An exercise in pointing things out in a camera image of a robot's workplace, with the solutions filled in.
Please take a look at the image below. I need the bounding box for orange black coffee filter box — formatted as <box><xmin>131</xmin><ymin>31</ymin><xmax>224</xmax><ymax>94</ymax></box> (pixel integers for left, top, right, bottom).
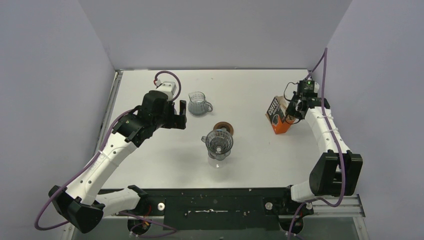
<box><xmin>265</xmin><ymin>96</ymin><xmax>296</xmax><ymax>135</ymax></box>

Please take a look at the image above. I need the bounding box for clear plastic coffee dripper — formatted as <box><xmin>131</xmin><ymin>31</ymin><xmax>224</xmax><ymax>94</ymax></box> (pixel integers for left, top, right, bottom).
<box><xmin>201</xmin><ymin>129</ymin><xmax>234</xmax><ymax>161</ymax></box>

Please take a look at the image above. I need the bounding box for clear glass carafe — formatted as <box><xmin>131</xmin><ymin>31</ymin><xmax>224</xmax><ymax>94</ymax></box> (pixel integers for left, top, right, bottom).
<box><xmin>207</xmin><ymin>156</ymin><xmax>229</xmax><ymax>169</ymax></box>

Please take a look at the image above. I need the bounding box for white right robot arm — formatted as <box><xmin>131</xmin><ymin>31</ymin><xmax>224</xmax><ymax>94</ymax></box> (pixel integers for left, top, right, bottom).
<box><xmin>286</xmin><ymin>79</ymin><xmax>363</xmax><ymax>202</ymax></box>

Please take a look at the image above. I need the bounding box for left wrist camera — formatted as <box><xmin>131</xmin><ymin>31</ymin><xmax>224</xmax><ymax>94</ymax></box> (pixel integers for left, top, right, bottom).
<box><xmin>155</xmin><ymin>80</ymin><xmax>177</xmax><ymax>101</ymax></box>

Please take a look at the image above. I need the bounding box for clear glass pitcher with handle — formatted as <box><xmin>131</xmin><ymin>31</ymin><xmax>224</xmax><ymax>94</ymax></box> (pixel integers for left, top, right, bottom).
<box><xmin>187</xmin><ymin>91</ymin><xmax>213</xmax><ymax>116</ymax></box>

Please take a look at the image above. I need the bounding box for brown wooden ring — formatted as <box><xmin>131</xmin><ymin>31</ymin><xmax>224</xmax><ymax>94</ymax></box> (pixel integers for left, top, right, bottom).
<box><xmin>212</xmin><ymin>121</ymin><xmax>235</xmax><ymax>136</ymax></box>

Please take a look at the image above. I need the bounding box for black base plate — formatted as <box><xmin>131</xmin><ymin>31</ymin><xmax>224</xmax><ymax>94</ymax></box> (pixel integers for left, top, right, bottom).
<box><xmin>125</xmin><ymin>185</ymin><xmax>314</xmax><ymax>231</ymax></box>

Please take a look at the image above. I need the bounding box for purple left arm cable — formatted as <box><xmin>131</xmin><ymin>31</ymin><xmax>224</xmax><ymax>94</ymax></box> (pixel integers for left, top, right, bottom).
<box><xmin>34</xmin><ymin>70</ymin><xmax>182</xmax><ymax>239</ymax></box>

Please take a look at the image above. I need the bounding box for aluminium rail frame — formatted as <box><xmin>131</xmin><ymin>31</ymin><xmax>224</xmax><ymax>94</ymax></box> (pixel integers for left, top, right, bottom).
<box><xmin>61</xmin><ymin>70</ymin><xmax>167</xmax><ymax>240</ymax></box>

